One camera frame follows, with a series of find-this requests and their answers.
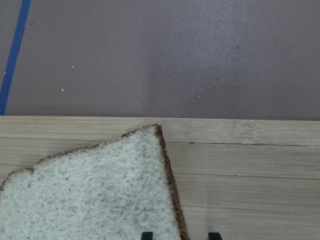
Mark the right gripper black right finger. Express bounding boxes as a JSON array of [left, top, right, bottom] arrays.
[[208, 232, 223, 240]]

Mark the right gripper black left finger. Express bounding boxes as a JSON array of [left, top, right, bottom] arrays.
[[140, 231, 153, 240]]

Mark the wooden cutting board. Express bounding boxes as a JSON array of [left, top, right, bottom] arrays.
[[0, 116, 320, 240]]

